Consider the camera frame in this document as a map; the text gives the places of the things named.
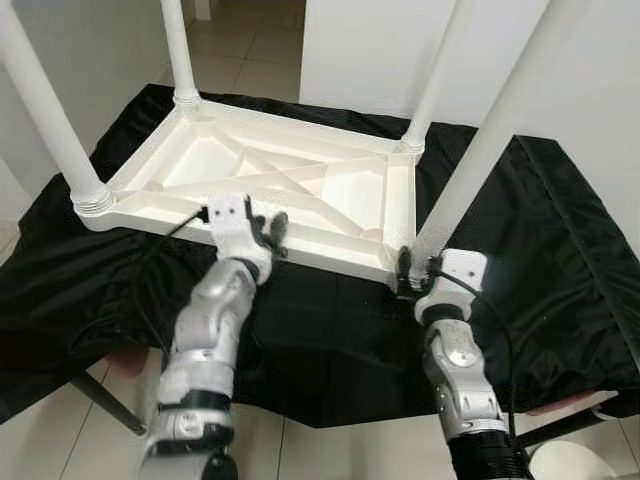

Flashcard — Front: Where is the white plastic table top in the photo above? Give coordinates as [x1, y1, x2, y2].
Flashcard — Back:
[72, 92, 426, 284]

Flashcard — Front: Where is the white plastic table leg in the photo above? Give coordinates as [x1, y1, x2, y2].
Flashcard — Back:
[0, 0, 116, 218]
[410, 0, 591, 266]
[160, 0, 201, 108]
[398, 0, 471, 154]

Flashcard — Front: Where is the black cloth table cover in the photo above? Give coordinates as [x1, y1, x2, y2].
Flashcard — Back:
[0, 83, 640, 429]

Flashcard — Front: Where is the white round base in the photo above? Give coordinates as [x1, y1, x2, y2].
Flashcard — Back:
[528, 440, 616, 480]

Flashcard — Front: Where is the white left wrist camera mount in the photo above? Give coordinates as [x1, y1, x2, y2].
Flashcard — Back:
[205, 195, 273, 276]

